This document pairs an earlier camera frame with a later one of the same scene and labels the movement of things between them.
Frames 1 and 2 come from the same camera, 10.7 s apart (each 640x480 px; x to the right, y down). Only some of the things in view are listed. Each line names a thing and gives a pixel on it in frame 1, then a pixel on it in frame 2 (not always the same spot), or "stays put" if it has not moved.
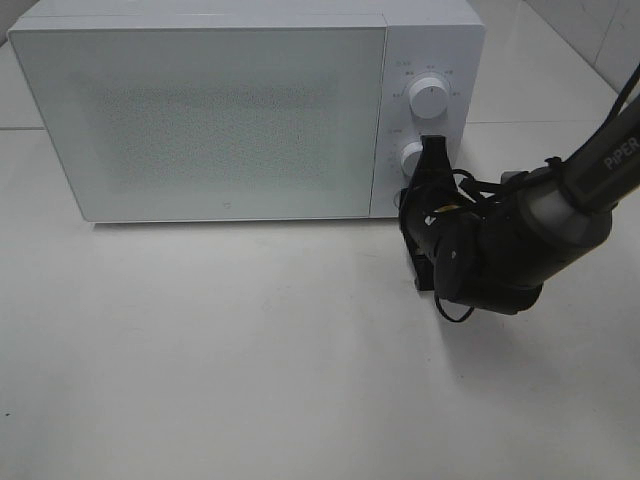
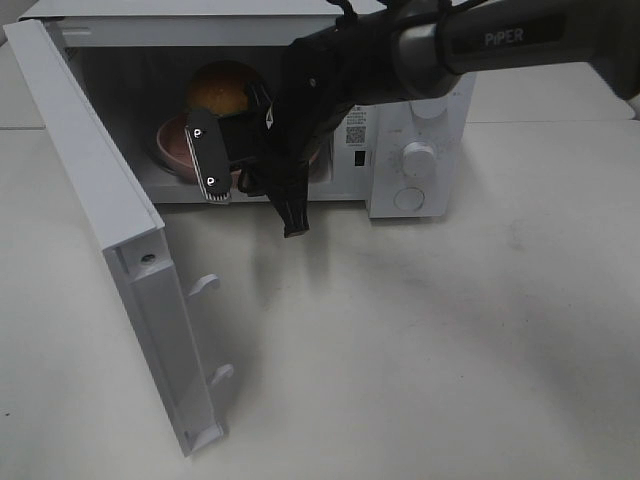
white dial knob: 409,157 stays put
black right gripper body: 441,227 -> 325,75
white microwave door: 212,122 -> 103,185
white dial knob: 428,98 stays put
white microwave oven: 250,110 stays put
